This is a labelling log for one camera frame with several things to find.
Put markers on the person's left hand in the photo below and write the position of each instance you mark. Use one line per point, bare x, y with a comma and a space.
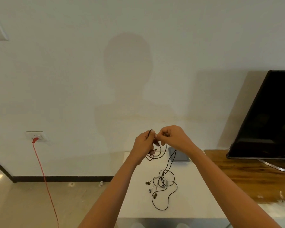
141, 147

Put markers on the person's right hand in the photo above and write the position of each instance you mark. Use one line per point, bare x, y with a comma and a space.
178, 138

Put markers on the person's left thumb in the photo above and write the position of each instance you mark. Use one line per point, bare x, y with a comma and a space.
152, 137

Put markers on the person's right thumb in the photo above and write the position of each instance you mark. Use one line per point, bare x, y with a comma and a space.
163, 136

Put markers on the person's right forearm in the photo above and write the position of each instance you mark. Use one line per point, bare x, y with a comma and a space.
228, 187

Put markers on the person's left forearm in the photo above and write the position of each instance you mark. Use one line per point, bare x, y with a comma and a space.
114, 194

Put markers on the grey square tray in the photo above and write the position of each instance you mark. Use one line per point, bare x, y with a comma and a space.
179, 156

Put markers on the wooden television cabinet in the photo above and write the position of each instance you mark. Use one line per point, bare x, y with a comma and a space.
249, 180

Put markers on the black flat television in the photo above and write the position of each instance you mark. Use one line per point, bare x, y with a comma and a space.
268, 121

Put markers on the red plug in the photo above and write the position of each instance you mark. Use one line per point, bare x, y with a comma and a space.
35, 140

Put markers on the silver television stand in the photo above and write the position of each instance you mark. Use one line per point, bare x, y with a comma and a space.
279, 166

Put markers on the white wall socket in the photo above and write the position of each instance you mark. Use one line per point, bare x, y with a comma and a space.
41, 136

